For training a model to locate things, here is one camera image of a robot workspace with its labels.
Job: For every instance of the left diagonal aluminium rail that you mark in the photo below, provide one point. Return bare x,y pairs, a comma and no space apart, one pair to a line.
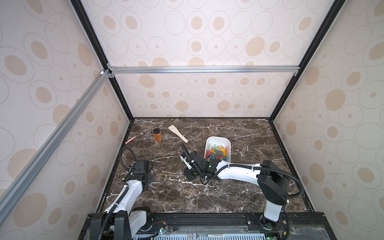
23,181

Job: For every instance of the wooden spatula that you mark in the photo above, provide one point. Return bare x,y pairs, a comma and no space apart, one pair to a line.
174,130

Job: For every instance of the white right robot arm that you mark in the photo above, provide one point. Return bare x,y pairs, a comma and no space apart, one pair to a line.
277,186

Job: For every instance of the pink pen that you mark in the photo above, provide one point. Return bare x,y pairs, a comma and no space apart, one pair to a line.
129,140

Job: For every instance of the white plastic storage box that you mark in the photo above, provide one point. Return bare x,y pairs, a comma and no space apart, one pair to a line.
218,148

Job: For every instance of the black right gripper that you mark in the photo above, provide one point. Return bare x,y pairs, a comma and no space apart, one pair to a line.
191,165

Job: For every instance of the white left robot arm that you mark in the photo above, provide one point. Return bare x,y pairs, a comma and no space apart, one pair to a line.
126,204

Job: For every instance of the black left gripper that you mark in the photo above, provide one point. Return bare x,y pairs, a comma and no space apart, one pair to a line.
150,177

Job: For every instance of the amber jar black lid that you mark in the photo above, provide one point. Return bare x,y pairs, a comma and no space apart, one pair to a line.
157,135

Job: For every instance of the horizontal aluminium rail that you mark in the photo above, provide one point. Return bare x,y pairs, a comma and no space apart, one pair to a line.
204,70

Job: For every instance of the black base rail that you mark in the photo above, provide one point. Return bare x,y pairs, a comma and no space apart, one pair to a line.
234,226

